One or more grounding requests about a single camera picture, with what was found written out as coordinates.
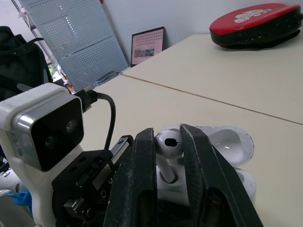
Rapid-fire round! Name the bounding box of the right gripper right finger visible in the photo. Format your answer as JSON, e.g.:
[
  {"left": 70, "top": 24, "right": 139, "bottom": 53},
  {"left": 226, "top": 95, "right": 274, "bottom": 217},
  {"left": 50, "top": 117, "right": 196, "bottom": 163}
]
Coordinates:
[{"left": 179, "top": 123, "right": 264, "bottom": 227}]

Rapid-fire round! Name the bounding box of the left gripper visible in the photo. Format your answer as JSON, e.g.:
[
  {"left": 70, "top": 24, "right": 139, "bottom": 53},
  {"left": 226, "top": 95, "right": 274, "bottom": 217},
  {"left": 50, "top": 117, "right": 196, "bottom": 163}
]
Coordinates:
[{"left": 51, "top": 134, "right": 135, "bottom": 227}]

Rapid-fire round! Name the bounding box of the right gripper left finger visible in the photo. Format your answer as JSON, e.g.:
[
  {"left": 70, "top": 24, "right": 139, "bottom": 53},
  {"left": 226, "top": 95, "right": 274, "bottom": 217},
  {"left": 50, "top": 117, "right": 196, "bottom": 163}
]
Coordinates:
[{"left": 103, "top": 128, "right": 159, "bottom": 227}]

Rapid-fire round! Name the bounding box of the white earbud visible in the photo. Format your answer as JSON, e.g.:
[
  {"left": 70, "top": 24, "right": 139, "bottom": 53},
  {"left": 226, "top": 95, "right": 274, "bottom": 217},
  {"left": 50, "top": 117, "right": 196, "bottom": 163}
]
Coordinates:
[{"left": 155, "top": 131, "right": 184, "bottom": 183}]

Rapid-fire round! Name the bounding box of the white earbud case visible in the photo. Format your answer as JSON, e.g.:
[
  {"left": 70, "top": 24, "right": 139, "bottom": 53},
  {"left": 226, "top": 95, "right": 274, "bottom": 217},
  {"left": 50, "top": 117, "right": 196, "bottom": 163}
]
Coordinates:
[{"left": 156, "top": 125, "right": 258, "bottom": 207}]

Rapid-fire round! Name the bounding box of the black framed dotted board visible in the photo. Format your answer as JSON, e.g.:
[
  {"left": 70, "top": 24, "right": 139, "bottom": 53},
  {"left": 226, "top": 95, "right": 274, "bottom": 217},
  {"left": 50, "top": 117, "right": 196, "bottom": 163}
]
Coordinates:
[{"left": 130, "top": 26, "right": 165, "bottom": 68}]

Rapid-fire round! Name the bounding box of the grey perforated metal panel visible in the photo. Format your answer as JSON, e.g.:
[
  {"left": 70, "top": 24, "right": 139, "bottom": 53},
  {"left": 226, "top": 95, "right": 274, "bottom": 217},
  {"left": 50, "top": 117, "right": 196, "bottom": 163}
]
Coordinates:
[{"left": 20, "top": 0, "right": 129, "bottom": 88}]

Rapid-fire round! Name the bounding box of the robot body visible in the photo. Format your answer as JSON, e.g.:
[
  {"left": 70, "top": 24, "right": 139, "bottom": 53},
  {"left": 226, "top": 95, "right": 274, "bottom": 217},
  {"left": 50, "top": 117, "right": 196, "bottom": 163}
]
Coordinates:
[{"left": 0, "top": 26, "right": 53, "bottom": 101}]

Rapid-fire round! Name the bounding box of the red and black pouch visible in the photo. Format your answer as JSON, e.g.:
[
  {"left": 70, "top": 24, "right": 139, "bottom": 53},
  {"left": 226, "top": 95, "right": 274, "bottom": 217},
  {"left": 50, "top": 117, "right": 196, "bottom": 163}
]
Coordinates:
[{"left": 209, "top": 2, "right": 303, "bottom": 50}]

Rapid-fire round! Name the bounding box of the black cable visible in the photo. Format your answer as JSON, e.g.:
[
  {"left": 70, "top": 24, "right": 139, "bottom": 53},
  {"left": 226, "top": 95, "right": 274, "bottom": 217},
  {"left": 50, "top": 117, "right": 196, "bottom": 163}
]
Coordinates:
[{"left": 77, "top": 87, "right": 116, "bottom": 152}]

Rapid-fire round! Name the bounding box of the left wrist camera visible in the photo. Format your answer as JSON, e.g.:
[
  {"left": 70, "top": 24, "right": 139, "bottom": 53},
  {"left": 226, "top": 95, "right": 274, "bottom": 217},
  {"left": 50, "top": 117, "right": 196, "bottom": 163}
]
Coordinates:
[{"left": 0, "top": 82, "right": 85, "bottom": 227}]

